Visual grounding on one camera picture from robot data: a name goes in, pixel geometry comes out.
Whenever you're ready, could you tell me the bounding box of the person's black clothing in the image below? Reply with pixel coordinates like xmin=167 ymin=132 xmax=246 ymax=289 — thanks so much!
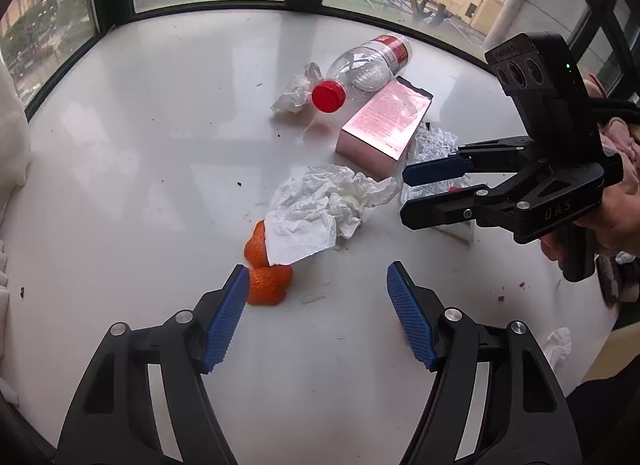
xmin=565 ymin=370 xmax=640 ymax=465

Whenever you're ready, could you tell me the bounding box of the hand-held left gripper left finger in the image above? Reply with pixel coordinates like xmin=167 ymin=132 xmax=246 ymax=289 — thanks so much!
xmin=56 ymin=265 xmax=250 ymax=465

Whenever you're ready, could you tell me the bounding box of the person's right hand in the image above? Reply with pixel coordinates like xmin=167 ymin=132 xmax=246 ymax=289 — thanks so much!
xmin=539 ymin=171 xmax=640 ymax=260

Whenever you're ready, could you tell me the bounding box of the white curtain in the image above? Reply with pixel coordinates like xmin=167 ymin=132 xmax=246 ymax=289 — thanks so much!
xmin=0 ymin=62 xmax=33 ymax=406

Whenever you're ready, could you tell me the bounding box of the pink box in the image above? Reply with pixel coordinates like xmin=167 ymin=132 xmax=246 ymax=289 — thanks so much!
xmin=335 ymin=76 xmax=434 ymax=179

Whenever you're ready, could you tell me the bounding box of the silver snack wrapper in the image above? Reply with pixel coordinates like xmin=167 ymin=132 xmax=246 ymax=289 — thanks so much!
xmin=400 ymin=121 xmax=473 ymax=206

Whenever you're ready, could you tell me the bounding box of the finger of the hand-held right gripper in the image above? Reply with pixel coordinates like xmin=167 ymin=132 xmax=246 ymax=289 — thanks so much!
xmin=402 ymin=136 xmax=541 ymax=184
xmin=400 ymin=170 xmax=551 ymax=230

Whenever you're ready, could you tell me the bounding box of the large white tissue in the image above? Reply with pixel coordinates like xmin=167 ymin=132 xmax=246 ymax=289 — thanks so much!
xmin=264 ymin=164 xmax=401 ymax=267

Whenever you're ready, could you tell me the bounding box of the pink cloth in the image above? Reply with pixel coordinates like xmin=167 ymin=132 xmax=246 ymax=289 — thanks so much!
xmin=582 ymin=72 xmax=640 ymax=166

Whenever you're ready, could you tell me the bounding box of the small crumpled white tissue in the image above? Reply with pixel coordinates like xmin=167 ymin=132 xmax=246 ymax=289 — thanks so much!
xmin=539 ymin=327 xmax=572 ymax=372

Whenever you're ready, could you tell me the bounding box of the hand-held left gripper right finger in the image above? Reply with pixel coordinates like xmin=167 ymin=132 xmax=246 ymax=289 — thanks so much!
xmin=386 ymin=261 xmax=583 ymax=465

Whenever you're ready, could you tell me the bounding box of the red label plastic bottle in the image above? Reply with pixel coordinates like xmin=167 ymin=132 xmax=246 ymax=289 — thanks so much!
xmin=311 ymin=32 xmax=413 ymax=114

